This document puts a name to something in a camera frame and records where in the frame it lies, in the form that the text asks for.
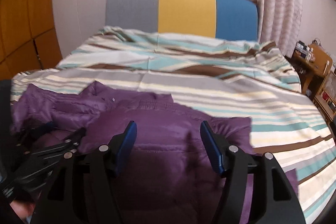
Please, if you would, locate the purple quilted down jacket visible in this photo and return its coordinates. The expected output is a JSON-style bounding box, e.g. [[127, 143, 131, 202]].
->
[[10, 80, 300, 224]]

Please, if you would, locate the person's left hand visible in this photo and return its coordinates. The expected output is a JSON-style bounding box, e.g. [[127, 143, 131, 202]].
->
[[10, 200, 35, 222]]

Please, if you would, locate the orange wooden wardrobe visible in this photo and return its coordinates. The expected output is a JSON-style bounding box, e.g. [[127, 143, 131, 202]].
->
[[1, 0, 62, 80]]

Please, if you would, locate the wooden chair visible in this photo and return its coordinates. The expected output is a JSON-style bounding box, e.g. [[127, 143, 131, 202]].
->
[[313, 71, 336, 125]]

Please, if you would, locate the striped bed cover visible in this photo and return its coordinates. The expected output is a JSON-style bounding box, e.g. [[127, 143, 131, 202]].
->
[[11, 26, 335, 223]]

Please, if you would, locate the wooden desk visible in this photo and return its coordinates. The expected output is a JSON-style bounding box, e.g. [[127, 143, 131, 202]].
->
[[289, 39, 333, 97]]

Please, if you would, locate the grey yellow blue headboard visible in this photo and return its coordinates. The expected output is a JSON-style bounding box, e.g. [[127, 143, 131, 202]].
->
[[105, 0, 258, 41]]

